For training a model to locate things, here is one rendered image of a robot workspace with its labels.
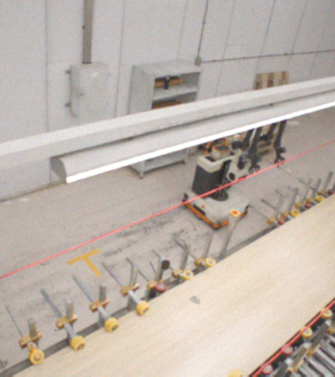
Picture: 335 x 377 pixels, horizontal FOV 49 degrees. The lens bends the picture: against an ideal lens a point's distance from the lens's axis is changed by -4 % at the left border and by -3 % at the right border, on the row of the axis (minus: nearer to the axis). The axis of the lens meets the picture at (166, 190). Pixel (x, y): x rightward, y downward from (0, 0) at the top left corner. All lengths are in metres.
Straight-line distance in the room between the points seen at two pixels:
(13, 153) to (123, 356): 1.64
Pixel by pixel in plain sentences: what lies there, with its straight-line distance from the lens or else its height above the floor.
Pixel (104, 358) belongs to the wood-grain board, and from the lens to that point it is 2.50.
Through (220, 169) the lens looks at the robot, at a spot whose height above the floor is 0.70.
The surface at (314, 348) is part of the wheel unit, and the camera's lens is 2.93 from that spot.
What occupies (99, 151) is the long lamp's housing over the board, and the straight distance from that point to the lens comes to 1.37.
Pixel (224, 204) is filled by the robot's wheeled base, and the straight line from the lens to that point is 4.87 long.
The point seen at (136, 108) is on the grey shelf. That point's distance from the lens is 5.26.
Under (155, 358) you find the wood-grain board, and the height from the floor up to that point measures 0.90.
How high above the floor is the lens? 3.06
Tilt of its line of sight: 35 degrees down
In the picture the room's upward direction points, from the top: 9 degrees clockwise
